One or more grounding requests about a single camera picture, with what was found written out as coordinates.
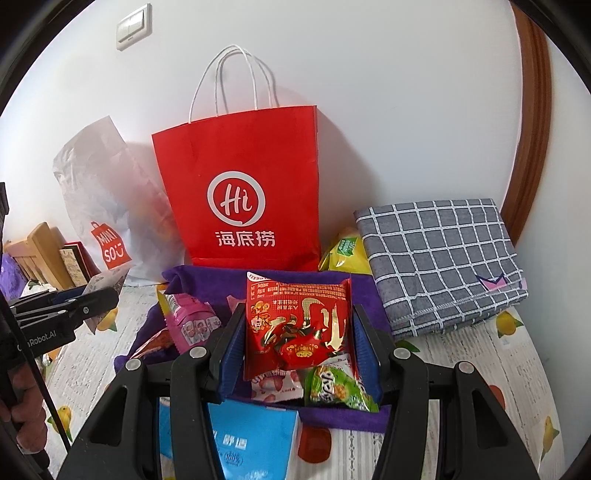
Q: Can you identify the red and white small packet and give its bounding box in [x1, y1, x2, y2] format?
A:
[131, 329, 179, 366]

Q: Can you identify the grey checked folded cloth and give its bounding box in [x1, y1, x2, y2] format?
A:
[354, 198, 529, 340]

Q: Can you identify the white snack packet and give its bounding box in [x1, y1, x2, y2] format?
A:
[85, 270, 129, 336]

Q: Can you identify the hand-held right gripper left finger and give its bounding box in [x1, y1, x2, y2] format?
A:
[55, 302, 247, 480]

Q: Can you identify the purple towel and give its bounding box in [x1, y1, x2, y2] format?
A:
[113, 264, 394, 433]

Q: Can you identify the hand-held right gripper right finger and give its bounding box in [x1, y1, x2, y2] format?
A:
[352, 304, 541, 480]

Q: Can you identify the fruit print bed sheet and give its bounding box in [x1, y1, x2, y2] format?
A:
[44, 281, 583, 480]

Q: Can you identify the patterned hardcover book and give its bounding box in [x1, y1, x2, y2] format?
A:
[59, 241, 100, 289]

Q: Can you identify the person's left hand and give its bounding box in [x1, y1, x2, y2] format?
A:
[10, 354, 52, 445]

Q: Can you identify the yellow green snack bag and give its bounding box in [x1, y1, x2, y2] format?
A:
[318, 224, 373, 277]

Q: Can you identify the pink strawberry snack packet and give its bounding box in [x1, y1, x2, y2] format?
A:
[252, 369, 305, 404]

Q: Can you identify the pink and yellow snack packet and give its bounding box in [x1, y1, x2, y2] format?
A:
[157, 291, 223, 352]

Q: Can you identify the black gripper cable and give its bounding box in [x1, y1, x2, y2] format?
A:
[32, 353, 74, 454]

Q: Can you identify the green snack packet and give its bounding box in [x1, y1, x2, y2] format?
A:
[305, 362, 380, 413]

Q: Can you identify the purple fabric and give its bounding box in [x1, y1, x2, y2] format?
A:
[0, 254, 20, 297]

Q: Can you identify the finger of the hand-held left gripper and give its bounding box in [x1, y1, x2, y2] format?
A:
[14, 286, 121, 331]
[9, 285, 100, 315]

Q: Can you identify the blue tissue box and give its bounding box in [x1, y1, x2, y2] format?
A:
[159, 397, 304, 480]

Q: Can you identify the white plastic shopping bag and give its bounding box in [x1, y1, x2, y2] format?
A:
[53, 115, 186, 285]

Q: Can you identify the white light switch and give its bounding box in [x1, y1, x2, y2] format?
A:
[115, 4, 153, 51]

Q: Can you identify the red snack packet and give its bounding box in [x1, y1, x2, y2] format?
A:
[244, 271, 359, 382]

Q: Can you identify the red paper bag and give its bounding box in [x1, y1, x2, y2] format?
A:
[151, 45, 322, 271]

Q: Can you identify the brown wooden door frame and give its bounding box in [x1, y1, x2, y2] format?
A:
[501, 7, 553, 241]

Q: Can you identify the wooden headboard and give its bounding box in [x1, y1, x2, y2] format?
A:
[4, 222, 64, 288]

